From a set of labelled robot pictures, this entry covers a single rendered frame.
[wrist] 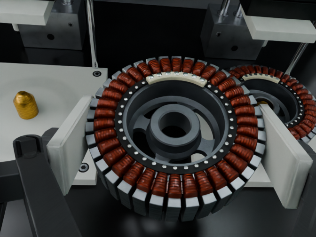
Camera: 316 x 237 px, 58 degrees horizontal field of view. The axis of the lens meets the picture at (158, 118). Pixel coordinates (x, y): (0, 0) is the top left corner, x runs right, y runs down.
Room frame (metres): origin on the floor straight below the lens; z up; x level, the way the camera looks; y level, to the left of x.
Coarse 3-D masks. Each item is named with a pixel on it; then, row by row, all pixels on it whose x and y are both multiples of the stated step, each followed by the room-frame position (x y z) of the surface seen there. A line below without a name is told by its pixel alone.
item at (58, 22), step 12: (60, 0) 0.32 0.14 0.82; (72, 0) 0.32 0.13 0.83; (60, 12) 0.30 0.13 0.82; (72, 12) 0.30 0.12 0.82; (84, 12) 0.34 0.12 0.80; (24, 24) 0.29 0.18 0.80; (48, 24) 0.29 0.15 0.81; (60, 24) 0.30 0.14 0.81; (72, 24) 0.30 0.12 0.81; (84, 24) 0.33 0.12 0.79; (24, 36) 0.29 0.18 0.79; (36, 36) 0.29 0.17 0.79; (48, 36) 0.29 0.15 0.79; (60, 36) 0.30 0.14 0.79; (72, 36) 0.30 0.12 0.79; (84, 36) 0.32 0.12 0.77; (60, 48) 0.30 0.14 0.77; (72, 48) 0.30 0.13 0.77
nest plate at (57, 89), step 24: (0, 72) 0.22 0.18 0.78; (24, 72) 0.23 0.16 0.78; (48, 72) 0.24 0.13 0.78; (72, 72) 0.24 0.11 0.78; (96, 72) 0.25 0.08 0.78; (0, 96) 0.19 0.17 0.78; (48, 96) 0.20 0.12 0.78; (72, 96) 0.21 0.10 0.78; (0, 120) 0.16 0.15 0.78; (24, 120) 0.16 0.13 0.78; (48, 120) 0.17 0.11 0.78; (0, 144) 0.13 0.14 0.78
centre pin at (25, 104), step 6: (18, 96) 0.17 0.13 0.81; (24, 96) 0.17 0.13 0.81; (30, 96) 0.18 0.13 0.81; (18, 102) 0.17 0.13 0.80; (24, 102) 0.17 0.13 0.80; (30, 102) 0.17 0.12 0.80; (18, 108) 0.17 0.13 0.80; (24, 108) 0.17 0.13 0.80; (30, 108) 0.17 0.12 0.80; (36, 108) 0.18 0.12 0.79; (18, 114) 0.17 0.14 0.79; (24, 114) 0.17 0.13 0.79; (30, 114) 0.17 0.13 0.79; (36, 114) 0.17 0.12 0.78
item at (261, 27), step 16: (224, 0) 0.35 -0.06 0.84; (240, 0) 0.27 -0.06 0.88; (256, 0) 0.25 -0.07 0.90; (272, 0) 0.26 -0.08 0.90; (288, 0) 0.26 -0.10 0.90; (304, 0) 0.26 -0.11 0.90; (256, 16) 0.25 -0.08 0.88; (272, 16) 0.26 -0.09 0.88; (288, 16) 0.26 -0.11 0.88; (304, 16) 0.26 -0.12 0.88; (256, 32) 0.23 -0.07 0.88; (272, 32) 0.23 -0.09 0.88; (288, 32) 0.24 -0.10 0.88; (304, 32) 0.24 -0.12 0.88
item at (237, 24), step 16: (208, 16) 0.36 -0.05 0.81; (224, 16) 0.35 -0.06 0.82; (240, 16) 0.35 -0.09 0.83; (208, 32) 0.34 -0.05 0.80; (224, 32) 0.33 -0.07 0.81; (240, 32) 0.33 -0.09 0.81; (208, 48) 0.33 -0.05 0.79; (224, 48) 0.33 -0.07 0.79; (240, 48) 0.33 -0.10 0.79; (256, 48) 0.34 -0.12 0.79
